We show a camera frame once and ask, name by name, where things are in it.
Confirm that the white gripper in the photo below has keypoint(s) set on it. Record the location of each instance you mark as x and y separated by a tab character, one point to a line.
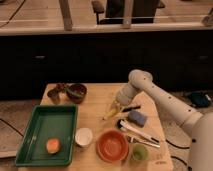
124	97

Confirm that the yellow banana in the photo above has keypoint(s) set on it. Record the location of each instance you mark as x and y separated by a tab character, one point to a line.
111	113

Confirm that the orange bowl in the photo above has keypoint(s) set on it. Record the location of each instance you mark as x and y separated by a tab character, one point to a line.
112	146

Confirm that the blue sponge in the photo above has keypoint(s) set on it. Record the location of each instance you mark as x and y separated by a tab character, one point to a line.
137	118

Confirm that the white cup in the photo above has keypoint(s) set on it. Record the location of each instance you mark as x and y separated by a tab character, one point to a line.
83	137

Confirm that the wooden post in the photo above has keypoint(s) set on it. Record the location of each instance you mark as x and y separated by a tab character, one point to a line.
66	15
127	17

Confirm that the wooden post left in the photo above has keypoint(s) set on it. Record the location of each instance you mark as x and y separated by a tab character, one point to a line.
66	15

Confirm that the green cup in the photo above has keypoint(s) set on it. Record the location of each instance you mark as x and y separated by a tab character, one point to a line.
139	153

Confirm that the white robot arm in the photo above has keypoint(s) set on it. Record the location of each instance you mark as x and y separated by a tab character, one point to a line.
198	126

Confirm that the black office chair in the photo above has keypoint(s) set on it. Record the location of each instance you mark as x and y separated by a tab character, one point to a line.
144	11

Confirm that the green plastic tray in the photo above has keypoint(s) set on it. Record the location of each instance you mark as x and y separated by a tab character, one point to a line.
46	122

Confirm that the orange fruit piece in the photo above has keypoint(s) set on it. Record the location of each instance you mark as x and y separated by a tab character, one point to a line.
53	145

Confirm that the dark brown bowl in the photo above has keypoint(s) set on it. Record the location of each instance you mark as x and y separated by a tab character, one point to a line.
76	92

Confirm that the wooden post right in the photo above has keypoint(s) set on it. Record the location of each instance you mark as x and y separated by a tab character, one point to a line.
127	17

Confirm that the dark small cup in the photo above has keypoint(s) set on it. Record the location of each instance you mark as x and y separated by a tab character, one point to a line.
54	96

